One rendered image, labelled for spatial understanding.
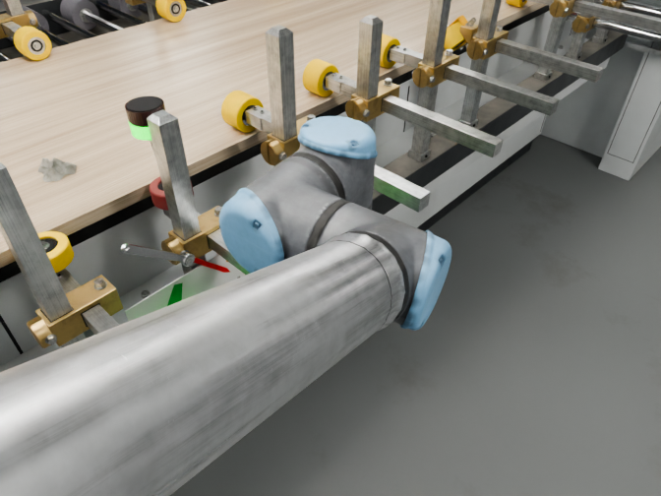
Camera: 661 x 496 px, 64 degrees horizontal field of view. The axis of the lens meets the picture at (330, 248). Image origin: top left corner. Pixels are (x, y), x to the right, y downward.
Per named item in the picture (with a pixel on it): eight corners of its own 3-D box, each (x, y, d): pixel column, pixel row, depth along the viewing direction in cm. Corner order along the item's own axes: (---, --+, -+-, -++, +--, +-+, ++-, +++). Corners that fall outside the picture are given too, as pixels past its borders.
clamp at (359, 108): (400, 106, 124) (402, 86, 121) (363, 126, 117) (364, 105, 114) (380, 98, 128) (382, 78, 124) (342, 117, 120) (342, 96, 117)
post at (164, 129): (217, 319, 113) (177, 113, 81) (204, 328, 111) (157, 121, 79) (208, 310, 115) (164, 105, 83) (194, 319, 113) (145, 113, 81)
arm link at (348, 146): (277, 132, 59) (327, 99, 65) (283, 220, 67) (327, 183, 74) (348, 156, 55) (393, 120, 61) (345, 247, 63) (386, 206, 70)
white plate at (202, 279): (247, 277, 112) (242, 241, 106) (139, 347, 98) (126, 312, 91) (245, 276, 113) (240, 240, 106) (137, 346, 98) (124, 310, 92)
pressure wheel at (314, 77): (332, 57, 127) (313, 83, 126) (343, 80, 134) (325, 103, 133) (315, 50, 130) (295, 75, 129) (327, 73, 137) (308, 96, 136)
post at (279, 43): (300, 239, 122) (293, 27, 90) (289, 247, 120) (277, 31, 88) (290, 232, 124) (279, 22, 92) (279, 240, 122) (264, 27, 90)
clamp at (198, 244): (237, 235, 104) (234, 216, 101) (179, 270, 96) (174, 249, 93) (219, 223, 107) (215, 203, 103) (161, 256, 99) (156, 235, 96)
